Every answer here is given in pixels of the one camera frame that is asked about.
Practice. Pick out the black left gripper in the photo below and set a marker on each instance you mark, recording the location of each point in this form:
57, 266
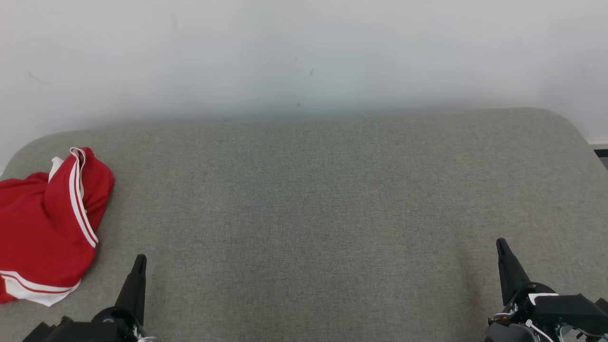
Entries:
126, 327

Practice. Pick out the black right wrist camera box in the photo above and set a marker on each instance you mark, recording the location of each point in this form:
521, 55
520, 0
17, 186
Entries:
570, 311

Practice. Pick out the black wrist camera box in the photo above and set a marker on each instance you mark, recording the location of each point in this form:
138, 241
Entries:
71, 332
570, 311

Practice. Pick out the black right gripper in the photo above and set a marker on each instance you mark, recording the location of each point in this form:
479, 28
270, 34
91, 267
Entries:
503, 332

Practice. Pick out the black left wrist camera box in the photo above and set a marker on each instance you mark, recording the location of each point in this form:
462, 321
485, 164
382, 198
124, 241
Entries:
71, 332

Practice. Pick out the white wall baseboard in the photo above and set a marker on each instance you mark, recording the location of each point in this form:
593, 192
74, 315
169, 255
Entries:
599, 144

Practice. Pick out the red shirt with white sleeves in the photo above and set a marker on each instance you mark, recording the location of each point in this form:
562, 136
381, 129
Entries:
33, 237

